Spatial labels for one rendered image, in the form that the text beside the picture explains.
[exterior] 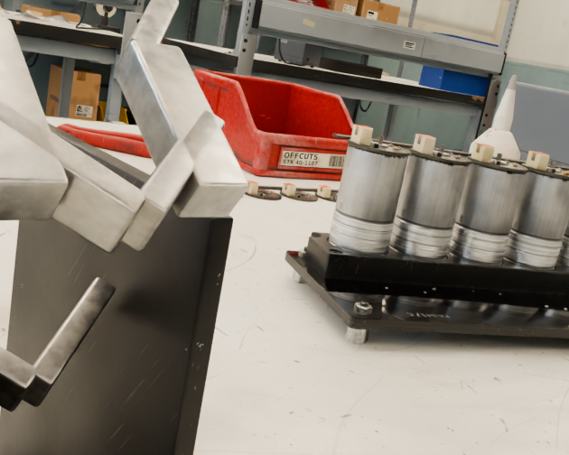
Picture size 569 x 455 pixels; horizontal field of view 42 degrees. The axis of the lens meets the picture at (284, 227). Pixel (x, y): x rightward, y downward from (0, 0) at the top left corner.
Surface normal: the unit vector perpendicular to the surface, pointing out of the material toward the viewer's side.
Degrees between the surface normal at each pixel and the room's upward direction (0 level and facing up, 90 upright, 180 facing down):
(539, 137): 90
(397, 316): 0
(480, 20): 90
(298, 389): 0
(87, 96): 90
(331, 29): 90
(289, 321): 0
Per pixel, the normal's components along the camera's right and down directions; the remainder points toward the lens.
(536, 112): -0.89, -0.06
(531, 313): 0.18, -0.95
